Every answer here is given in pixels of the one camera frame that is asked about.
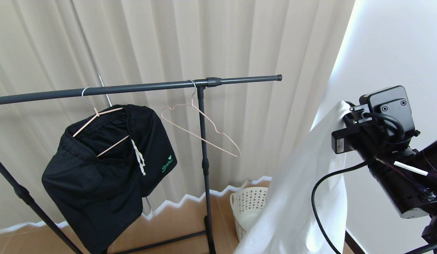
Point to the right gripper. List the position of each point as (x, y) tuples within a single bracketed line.
[(349, 141)]

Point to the white printed garment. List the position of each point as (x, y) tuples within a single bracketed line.
[(303, 194)]

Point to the pink clothes hanger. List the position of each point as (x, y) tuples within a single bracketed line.
[(85, 125), (222, 147)]

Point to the black shorts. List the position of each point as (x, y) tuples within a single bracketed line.
[(98, 194)]

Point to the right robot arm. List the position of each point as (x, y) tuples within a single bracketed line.
[(408, 183)]

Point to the white laundry basket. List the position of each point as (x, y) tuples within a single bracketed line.
[(246, 204)]

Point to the black clothes rack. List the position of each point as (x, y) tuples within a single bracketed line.
[(134, 88)]

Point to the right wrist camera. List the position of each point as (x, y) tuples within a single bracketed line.
[(391, 102)]

